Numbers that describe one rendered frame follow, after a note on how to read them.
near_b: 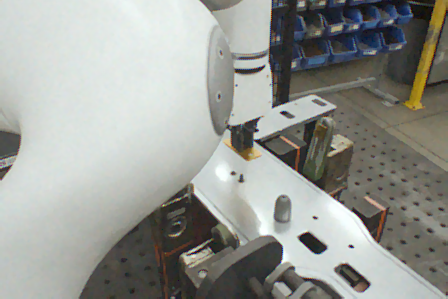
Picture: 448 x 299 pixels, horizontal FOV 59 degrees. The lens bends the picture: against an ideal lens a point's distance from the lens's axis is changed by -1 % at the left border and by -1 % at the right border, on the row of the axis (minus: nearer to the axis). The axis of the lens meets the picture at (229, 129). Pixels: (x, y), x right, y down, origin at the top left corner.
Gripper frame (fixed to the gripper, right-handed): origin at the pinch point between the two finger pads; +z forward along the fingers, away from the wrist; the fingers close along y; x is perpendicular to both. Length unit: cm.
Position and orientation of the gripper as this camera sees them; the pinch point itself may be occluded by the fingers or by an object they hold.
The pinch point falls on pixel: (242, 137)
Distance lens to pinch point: 76.9
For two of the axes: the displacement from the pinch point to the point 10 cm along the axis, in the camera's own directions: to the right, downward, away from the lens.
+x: -5.7, -4.3, 7.0
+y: 8.2, -3.0, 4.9
